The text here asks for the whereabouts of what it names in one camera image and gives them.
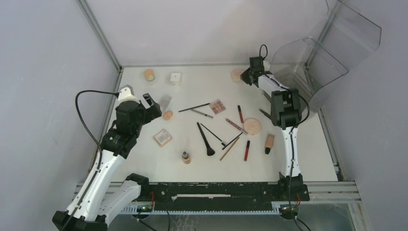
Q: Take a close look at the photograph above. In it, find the black slim liner brush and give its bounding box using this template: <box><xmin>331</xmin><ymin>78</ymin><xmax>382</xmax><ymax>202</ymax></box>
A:
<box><xmin>222</xmin><ymin>132</ymin><xmax>243</xmax><ymax>150</ymax></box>

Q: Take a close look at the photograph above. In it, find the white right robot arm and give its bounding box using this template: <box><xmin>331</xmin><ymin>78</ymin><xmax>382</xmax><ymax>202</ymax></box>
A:
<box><xmin>240</xmin><ymin>56</ymin><xmax>310</xmax><ymax>200</ymax></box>

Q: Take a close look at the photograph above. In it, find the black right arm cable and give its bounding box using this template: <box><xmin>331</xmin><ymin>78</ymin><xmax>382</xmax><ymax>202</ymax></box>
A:
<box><xmin>258</xmin><ymin>44</ymin><xmax>311</xmax><ymax>231</ymax></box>

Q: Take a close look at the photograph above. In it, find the large black powder brush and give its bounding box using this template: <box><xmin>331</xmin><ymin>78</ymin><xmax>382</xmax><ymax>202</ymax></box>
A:
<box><xmin>196</xmin><ymin>122</ymin><xmax>216</xmax><ymax>156</ymax></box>

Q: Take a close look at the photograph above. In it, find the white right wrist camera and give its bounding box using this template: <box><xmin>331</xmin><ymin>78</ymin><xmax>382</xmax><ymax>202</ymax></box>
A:
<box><xmin>263</xmin><ymin>60</ymin><xmax>271</xmax><ymax>72</ymax></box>

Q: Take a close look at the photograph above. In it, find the dark green lipstick pencil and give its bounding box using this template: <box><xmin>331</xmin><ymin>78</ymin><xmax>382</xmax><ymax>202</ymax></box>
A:
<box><xmin>259</xmin><ymin>109</ymin><xmax>271</xmax><ymax>120</ymax></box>

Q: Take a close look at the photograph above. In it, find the red black liquid lipstick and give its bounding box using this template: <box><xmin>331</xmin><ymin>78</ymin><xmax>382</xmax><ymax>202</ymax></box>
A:
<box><xmin>243</xmin><ymin>140</ymin><xmax>251</xmax><ymax>162</ymax></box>

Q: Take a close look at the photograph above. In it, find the round beige sponge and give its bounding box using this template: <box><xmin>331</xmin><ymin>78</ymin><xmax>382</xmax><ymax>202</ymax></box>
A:
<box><xmin>230</xmin><ymin>68</ymin><xmax>244</xmax><ymax>82</ymax></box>

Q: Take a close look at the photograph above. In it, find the red glitter lip gloss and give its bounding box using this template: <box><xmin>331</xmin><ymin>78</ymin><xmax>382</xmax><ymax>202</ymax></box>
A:
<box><xmin>225</xmin><ymin>118</ymin><xmax>248</xmax><ymax>135</ymax></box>

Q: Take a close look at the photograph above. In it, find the round tan jar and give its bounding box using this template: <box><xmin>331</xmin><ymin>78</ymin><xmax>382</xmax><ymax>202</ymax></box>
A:
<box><xmin>143</xmin><ymin>69</ymin><xmax>155</xmax><ymax>81</ymax></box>

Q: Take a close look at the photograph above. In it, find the beige foundation bottle black cap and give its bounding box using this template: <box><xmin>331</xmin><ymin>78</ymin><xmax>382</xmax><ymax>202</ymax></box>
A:
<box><xmin>264</xmin><ymin>134</ymin><xmax>275</xmax><ymax>154</ymax></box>

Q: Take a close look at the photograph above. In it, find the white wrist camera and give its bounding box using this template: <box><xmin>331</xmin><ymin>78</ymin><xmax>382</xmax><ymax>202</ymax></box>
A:
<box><xmin>117</xmin><ymin>85</ymin><xmax>138</xmax><ymax>103</ymax></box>
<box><xmin>263</xmin><ymin>60</ymin><xmax>271</xmax><ymax>72</ymax></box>

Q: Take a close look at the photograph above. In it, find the thin black angled brush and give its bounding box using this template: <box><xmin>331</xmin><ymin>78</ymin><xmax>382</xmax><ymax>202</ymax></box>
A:
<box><xmin>200</xmin><ymin>123</ymin><xmax>227</xmax><ymax>147</ymax></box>

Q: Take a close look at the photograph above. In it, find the nine-pan eyeshadow palette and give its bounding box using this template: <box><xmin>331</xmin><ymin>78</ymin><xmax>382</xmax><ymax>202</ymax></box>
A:
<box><xmin>209</xmin><ymin>99</ymin><xmax>226</xmax><ymax>115</ymax></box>

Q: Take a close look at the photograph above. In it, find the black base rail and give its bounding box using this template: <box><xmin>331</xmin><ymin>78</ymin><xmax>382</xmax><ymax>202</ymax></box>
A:
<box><xmin>136</xmin><ymin>182</ymin><xmax>310</xmax><ymax>212</ymax></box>

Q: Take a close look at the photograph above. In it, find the beige beauty blender sponge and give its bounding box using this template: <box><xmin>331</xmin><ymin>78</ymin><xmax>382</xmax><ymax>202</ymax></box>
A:
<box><xmin>163</xmin><ymin>110</ymin><xmax>173</xmax><ymax>121</ymax></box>

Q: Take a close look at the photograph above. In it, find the peach foundation bottle silver pump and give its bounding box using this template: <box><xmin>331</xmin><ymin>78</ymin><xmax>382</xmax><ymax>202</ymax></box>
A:
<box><xmin>182</xmin><ymin>152</ymin><xmax>191</xmax><ymax>164</ymax></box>

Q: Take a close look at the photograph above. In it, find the round beige powder puff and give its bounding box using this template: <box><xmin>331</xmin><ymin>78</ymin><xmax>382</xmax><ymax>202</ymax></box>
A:
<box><xmin>243</xmin><ymin>118</ymin><xmax>262</xmax><ymax>135</ymax></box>

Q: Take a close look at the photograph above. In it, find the checkered eyeliner pencil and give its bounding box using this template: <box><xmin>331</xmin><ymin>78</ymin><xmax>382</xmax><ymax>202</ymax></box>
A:
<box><xmin>190</xmin><ymin>109</ymin><xmax>214</xmax><ymax>119</ymax></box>

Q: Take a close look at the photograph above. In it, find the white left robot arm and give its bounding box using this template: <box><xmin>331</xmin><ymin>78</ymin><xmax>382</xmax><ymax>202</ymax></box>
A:
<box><xmin>52</xmin><ymin>91</ymin><xmax>162</xmax><ymax>231</ymax></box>

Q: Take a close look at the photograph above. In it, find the orange square powder compact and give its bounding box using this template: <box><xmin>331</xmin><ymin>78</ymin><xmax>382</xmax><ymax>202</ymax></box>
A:
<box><xmin>153</xmin><ymin>129</ymin><xmax>172</xmax><ymax>147</ymax></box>

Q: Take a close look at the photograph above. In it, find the white cube box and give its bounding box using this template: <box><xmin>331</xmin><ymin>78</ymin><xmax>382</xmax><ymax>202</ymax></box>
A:
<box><xmin>170</xmin><ymin>72</ymin><xmax>182</xmax><ymax>86</ymax></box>

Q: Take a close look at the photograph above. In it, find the clear acrylic makeup organizer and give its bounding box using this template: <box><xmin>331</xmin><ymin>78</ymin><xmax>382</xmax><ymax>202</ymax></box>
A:
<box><xmin>270</xmin><ymin>0</ymin><xmax>382</xmax><ymax>114</ymax></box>

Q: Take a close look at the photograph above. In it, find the gold slim pencil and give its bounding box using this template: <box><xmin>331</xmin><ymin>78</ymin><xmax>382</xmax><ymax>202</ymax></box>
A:
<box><xmin>220</xmin><ymin>137</ymin><xmax>240</xmax><ymax>161</ymax></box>

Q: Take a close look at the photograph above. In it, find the clear plastic bottle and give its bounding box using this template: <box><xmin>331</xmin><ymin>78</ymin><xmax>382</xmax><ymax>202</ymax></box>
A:
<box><xmin>159</xmin><ymin>94</ymin><xmax>172</xmax><ymax>113</ymax></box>

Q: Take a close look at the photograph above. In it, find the orange-red lip gloss tube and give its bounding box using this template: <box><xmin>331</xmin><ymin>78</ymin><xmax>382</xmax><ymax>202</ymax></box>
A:
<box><xmin>237</xmin><ymin>105</ymin><xmax>244</xmax><ymax>124</ymax></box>

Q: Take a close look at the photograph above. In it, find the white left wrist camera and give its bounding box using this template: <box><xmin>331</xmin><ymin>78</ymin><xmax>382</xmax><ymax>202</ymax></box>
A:
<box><xmin>117</xmin><ymin>85</ymin><xmax>138</xmax><ymax>103</ymax></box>

